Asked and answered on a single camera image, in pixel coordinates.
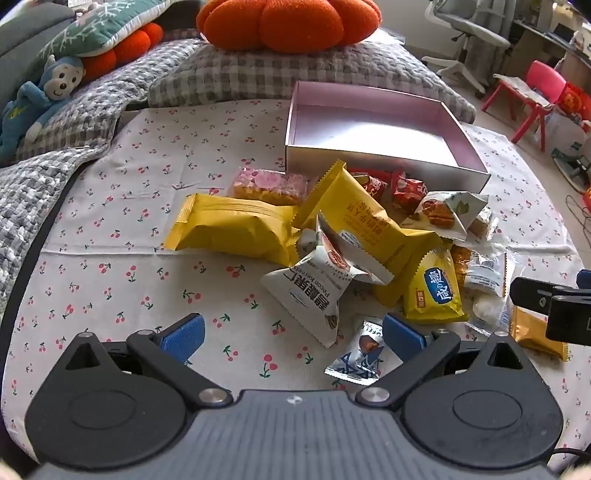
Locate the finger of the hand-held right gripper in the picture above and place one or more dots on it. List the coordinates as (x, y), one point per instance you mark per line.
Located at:
(570, 314)
(531, 296)

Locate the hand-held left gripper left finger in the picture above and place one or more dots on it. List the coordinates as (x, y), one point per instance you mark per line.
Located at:
(184, 336)

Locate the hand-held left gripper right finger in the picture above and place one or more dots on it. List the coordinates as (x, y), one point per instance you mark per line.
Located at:
(400, 339)

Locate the small blue-white candy packet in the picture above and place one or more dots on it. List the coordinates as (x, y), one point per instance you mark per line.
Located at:
(362, 350)

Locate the gold foil bar packet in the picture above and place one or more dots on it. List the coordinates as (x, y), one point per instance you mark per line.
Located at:
(535, 337)

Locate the clear packet of white candy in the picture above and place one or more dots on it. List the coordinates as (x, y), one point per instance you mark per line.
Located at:
(487, 314)

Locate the clear packet with white label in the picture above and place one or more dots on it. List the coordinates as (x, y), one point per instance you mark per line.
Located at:
(485, 274)

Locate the small yellow blue-label packet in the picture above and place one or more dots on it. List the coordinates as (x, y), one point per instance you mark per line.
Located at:
(434, 288)

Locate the clear wafer packet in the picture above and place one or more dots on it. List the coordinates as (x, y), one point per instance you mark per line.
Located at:
(480, 226)

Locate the white pecan snack packet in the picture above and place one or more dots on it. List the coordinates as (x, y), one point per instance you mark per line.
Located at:
(314, 286)
(443, 212)

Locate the large yellow snack packet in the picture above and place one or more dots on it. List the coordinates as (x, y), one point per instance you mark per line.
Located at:
(364, 217)
(231, 226)

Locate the red snack packet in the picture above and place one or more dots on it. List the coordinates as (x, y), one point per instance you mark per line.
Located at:
(408, 189)
(371, 187)

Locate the pink snack bar packet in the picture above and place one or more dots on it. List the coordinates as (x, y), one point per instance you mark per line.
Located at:
(268, 184)

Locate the pink-lined silver gift box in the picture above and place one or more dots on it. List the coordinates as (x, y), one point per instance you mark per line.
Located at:
(369, 138)

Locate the red bag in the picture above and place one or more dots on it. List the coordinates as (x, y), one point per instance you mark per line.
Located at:
(575, 101)

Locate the folded paper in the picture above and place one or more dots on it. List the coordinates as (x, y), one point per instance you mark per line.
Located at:
(526, 90)

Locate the red plastic chair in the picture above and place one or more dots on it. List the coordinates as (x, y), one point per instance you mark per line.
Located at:
(545, 76)

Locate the grey checked blanket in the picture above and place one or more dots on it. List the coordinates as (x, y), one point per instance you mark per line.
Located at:
(55, 134)

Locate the cluttered desk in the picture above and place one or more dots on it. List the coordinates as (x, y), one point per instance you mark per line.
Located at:
(549, 32)

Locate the grey office chair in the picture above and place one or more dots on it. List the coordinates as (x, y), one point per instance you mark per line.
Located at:
(480, 34)

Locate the grey checked quilted pillow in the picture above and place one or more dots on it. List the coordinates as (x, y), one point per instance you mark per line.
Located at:
(277, 74)

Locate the blue monkey plush toy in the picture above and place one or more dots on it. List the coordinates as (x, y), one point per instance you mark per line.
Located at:
(41, 92)

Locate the small orange pumpkin cushion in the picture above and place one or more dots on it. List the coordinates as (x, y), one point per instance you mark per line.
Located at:
(124, 48)

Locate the green leaf-print pillow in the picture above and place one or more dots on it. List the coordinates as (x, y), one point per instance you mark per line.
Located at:
(101, 27)

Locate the large orange pumpkin cushion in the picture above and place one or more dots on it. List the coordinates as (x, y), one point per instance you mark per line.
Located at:
(286, 23)

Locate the dark grey sofa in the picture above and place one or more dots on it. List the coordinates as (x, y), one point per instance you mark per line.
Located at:
(27, 41)

